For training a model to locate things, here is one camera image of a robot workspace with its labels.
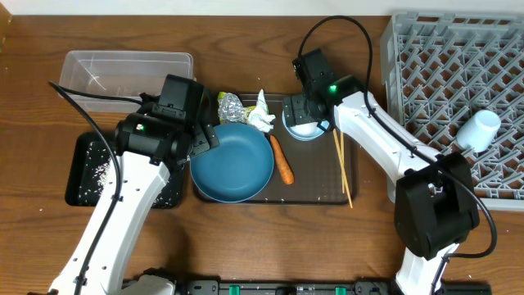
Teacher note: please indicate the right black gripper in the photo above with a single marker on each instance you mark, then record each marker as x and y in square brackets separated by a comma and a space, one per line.
[296, 110]

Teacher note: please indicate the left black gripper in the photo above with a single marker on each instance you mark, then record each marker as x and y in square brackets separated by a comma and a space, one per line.
[207, 134]

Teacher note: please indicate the light blue bowl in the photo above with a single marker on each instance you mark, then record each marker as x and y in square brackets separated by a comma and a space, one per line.
[323, 126]

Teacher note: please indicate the wooden chopstick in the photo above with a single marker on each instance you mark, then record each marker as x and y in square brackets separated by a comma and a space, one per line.
[339, 142]
[342, 145]

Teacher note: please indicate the dark blue plate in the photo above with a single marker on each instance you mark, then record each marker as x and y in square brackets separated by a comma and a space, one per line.
[239, 168]

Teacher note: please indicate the white rice pile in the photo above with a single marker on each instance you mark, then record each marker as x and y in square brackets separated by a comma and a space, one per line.
[98, 174]

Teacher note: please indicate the light blue cup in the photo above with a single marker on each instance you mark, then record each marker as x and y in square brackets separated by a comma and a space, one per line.
[478, 132]

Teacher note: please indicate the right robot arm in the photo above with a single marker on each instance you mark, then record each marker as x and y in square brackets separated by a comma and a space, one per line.
[434, 208]

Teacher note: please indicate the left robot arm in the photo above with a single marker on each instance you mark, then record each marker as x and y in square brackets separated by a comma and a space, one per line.
[151, 144]

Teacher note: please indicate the grey dishwasher rack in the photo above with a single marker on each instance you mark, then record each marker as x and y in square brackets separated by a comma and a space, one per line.
[439, 69]

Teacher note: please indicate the crumpled white tissue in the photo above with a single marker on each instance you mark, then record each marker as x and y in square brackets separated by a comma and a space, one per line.
[259, 117]

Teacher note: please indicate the crumpled foil wrapper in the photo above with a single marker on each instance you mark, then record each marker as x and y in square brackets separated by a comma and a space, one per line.
[230, 109]

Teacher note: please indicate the orange carrot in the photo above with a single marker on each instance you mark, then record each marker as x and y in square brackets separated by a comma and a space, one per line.
[281, 161]

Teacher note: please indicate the dark brown serving tray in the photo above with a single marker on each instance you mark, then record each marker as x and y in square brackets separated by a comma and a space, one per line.
[315, 166]

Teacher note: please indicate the clear plastic bin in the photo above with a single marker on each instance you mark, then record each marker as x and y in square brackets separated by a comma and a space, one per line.
[112, 81]

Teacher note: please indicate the black plastic tray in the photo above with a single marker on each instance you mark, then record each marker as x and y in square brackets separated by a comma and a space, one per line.
[88, 176]

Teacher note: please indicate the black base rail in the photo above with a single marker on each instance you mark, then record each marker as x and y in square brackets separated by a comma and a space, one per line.
[214, 286]

